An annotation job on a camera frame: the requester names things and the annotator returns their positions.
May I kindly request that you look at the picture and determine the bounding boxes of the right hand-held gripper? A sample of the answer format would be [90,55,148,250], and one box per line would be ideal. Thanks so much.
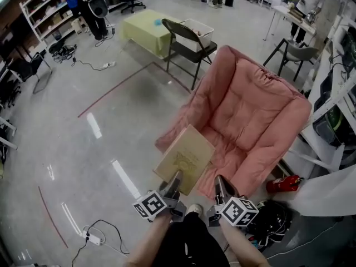
[206,175,260,228]

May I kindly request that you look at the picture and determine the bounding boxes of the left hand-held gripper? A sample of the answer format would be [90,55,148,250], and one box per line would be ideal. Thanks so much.
[132,170,187,223]

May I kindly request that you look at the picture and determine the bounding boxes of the tan hardcover book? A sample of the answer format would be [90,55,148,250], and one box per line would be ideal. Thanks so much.
[152,123,216,196]

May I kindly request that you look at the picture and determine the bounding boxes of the pink padded folding chair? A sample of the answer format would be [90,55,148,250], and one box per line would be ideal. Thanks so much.
[155,45,312,200]

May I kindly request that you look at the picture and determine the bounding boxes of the person's right forearm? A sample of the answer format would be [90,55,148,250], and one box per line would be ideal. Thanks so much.
[221,218,272,267]

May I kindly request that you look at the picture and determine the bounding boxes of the person's left forearm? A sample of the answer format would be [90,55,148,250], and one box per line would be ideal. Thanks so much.
[123,214,173,267]

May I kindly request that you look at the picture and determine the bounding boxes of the person's white shoe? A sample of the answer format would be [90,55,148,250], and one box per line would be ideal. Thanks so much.
[185,204,204,216]

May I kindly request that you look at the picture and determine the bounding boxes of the black striped backpack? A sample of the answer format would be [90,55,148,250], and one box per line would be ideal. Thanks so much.
[246,200,293,251]

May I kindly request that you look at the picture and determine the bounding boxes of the person's black shorts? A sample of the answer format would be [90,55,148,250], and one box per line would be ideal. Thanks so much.
[151,211,231,267]

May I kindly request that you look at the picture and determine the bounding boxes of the red fire extinguisher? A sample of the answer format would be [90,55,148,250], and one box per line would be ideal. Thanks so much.
[265,174,304,194]

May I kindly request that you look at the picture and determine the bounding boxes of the black green equipment case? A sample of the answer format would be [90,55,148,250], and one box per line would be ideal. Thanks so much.
[313,104,356,147]

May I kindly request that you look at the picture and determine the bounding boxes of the white metal equipment rack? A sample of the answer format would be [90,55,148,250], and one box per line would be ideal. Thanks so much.
[283,0,356,175]

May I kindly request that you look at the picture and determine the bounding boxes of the white plastic storage bin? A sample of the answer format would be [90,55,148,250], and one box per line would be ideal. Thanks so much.
[175,18,215,52]

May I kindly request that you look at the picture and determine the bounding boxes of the black folding chair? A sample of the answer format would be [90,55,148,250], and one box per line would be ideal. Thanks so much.
[161,18,218,91]

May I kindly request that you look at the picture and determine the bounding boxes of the grey shell chair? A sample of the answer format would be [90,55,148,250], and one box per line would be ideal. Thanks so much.
[263,37,320,82]

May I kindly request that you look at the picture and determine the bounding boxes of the yellow-green covered table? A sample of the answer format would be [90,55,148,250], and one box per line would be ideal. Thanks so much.
[122,9,183,58]

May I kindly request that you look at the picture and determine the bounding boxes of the white rack with black gear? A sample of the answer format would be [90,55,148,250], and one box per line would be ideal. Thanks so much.
[0,62,23,166]

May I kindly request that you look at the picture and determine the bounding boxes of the white work table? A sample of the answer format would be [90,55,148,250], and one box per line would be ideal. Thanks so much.
[263,5,318,42]

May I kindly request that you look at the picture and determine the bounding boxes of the white open shelving unit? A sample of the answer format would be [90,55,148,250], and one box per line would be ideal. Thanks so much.
[19,0,84,55]

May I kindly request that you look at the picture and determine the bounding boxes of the black power cable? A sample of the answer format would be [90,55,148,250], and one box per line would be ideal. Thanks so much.
[71,219,130,267]

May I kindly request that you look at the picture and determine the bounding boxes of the pile of black cables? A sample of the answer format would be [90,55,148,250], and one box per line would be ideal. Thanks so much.
[48,43,78,64]

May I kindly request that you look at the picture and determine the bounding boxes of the black cantilever frame chair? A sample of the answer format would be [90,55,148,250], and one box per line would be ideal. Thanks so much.
[9,51,53,95]

